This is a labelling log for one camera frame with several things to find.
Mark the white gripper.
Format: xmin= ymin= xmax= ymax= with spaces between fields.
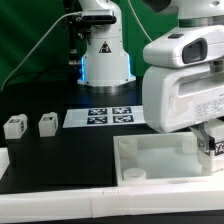
xmin=142 ymin=63 xmax=224 ymax=155

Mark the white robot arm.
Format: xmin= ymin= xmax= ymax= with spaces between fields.
xmin=72 ymin=0 xmax=224 ymax=156

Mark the grey cable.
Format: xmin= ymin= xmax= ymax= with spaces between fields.
xmin=0 ymin=11 xmax=83 ymax=91
xmin=126 ymin=0 xmax=149 ymax=43

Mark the white square tabletop tray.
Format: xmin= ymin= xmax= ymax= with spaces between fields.
xmin=113 ymin=132 xmax=224 ymax=185

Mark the white left obstacle block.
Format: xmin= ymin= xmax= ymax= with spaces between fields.
xmin=0 ymin=147 xmax=10 ymax=179

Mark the white front rail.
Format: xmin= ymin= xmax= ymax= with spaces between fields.
xmin=0 ymin=181 xmax=224 ymax=224

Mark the white sheet with tags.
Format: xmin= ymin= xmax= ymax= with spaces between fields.
xmin=63 ymin=106 xmax=145 ymax=128

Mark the grey cable left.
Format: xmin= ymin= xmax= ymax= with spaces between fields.
xmin=0 ymin=11 xmax=83 ymax=91

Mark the grey cable right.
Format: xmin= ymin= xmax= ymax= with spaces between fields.
xmin=126 ymin=0 xmax=149 ymax=43

